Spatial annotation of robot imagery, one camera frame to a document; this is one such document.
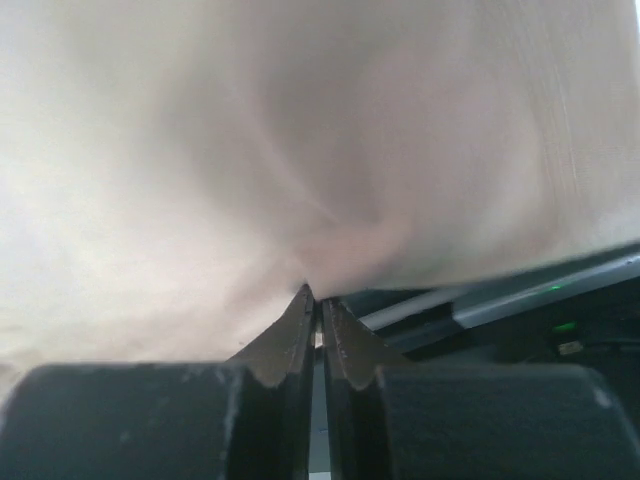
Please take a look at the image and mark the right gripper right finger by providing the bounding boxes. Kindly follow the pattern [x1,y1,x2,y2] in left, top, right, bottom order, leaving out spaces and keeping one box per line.
[321,300,639,479]

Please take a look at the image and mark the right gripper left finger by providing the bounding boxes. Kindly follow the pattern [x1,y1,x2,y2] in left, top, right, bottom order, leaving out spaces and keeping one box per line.
[1,287,315,479]

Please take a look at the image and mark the beige t shirt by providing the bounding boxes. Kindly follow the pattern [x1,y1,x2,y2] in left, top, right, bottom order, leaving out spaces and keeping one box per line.
[1,1,639,370]

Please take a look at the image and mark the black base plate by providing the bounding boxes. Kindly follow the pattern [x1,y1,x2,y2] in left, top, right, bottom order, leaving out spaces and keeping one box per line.
[343,252,639,409]

